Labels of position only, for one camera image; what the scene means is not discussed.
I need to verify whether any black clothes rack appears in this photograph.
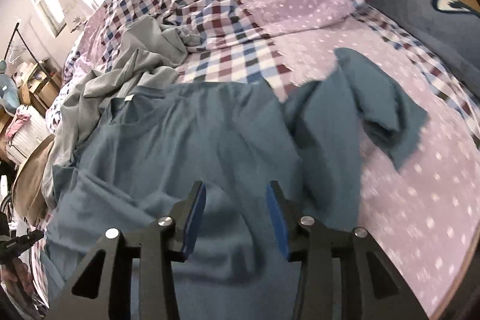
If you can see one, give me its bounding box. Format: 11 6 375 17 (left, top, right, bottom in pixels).
1 21 51 81

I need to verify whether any person left hand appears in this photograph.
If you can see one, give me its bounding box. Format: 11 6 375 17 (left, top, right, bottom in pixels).
1 258 33 296

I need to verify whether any plaid checkered bed sheet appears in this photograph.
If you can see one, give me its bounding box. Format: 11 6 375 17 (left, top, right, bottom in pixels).
38 16 479 319

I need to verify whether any blue plush toy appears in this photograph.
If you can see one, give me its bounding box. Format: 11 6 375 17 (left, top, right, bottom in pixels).
0 60 20 116

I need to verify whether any teal blue shirt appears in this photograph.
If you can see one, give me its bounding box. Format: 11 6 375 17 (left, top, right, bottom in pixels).
41 48 428 319

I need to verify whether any checkered purple duvet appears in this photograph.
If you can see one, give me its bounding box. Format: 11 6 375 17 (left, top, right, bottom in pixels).
46 0 278 132

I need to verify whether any grey green sweatshirt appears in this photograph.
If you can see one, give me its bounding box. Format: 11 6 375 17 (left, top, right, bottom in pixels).
41 16 201 209

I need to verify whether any cardboard boxes pile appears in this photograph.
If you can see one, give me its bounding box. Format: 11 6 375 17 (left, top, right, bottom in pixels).
14 58 62 115

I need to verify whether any white storage basket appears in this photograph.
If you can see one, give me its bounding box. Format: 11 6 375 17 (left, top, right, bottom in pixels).
7 113 50 166

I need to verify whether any blue grey plush pillow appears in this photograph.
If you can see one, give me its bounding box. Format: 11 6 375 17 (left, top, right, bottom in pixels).
369 0 479 97

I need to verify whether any beige khaki garment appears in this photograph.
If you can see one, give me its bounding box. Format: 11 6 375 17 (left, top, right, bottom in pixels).
12 135 55 226

